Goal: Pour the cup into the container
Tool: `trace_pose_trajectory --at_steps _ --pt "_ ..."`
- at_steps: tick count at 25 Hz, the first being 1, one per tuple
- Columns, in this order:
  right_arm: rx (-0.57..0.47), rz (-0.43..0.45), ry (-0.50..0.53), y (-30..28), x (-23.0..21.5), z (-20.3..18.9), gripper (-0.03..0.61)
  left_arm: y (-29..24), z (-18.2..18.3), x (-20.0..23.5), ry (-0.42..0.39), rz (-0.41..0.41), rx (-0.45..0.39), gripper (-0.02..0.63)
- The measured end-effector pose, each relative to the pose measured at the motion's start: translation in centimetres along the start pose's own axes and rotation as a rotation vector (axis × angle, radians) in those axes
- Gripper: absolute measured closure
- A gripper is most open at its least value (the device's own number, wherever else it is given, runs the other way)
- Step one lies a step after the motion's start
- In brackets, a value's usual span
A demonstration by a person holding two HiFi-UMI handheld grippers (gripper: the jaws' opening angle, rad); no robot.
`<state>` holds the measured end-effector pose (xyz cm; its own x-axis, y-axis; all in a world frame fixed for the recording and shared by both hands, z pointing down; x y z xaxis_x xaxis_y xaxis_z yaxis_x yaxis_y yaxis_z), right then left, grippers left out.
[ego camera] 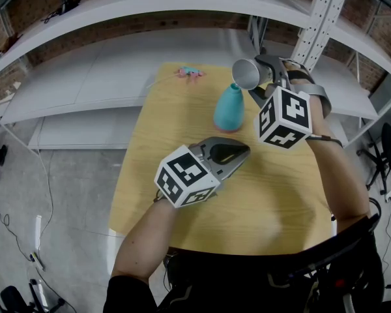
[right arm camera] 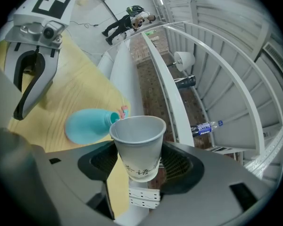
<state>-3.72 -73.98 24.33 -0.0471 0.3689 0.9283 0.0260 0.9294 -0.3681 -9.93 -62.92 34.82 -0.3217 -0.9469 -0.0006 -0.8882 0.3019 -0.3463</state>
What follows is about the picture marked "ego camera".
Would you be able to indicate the white shade table lamp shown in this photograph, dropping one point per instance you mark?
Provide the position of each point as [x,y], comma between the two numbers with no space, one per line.
[65,2]

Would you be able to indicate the white paper cup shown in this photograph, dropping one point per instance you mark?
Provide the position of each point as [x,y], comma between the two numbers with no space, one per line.
[246,75]

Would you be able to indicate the teal plastic bottle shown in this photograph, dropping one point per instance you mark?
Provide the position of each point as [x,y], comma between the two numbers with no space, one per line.
[228,113]

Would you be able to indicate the person's black clothing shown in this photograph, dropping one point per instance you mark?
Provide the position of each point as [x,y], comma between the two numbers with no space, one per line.
[231,279]

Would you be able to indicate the white power strip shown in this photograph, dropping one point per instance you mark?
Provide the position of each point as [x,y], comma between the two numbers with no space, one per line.
[388,197]
[37,261]

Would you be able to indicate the person's right hand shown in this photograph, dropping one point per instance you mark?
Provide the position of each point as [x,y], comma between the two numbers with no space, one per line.
[299,73]

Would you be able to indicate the wooden table black pedestal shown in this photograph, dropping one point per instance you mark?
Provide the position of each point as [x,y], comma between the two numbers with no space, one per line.
[247,214]

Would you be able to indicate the white metal shelving unit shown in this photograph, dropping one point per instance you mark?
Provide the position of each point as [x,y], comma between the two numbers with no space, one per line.
[150,2]
[352,99]

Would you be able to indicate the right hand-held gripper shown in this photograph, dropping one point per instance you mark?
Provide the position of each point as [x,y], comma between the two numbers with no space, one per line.
[286,119]

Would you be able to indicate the person's left forearm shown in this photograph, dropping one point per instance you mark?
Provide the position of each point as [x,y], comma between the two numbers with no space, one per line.
[143,240]

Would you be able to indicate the small pink blue toy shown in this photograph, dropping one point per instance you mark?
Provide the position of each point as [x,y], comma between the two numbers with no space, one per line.
[190,73]

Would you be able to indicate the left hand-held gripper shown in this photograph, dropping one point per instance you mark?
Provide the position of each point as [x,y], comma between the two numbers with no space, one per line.
[185,178]

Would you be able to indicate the person's right forearm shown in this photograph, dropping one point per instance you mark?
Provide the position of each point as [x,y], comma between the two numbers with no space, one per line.
[339,181]

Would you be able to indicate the black chest-mounted rig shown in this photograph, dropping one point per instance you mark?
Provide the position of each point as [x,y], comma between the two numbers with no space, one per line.
[345,240]

